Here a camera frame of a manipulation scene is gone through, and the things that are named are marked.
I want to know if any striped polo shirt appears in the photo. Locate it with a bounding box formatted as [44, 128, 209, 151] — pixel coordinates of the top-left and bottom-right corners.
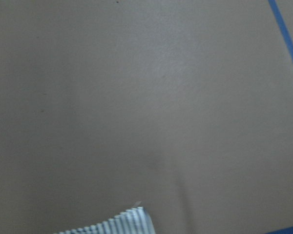
[63, 207, 156, 234]

